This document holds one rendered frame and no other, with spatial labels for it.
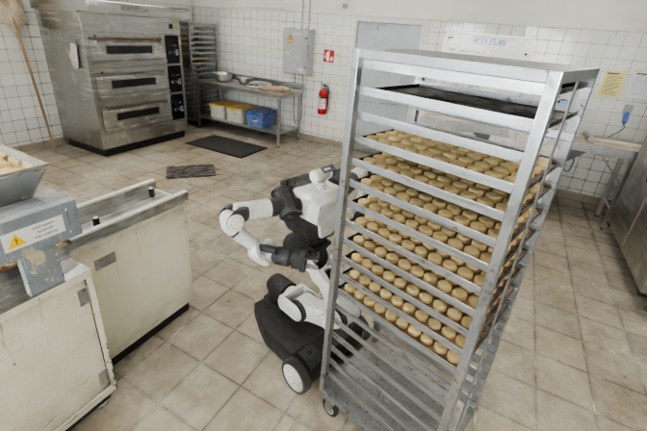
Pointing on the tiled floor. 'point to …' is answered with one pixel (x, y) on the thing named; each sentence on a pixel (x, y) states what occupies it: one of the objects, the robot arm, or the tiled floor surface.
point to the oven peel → (12, 11)
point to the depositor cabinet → (53, 354)
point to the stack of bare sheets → (190, 171)
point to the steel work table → (256, 94)
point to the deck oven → (114, 71)
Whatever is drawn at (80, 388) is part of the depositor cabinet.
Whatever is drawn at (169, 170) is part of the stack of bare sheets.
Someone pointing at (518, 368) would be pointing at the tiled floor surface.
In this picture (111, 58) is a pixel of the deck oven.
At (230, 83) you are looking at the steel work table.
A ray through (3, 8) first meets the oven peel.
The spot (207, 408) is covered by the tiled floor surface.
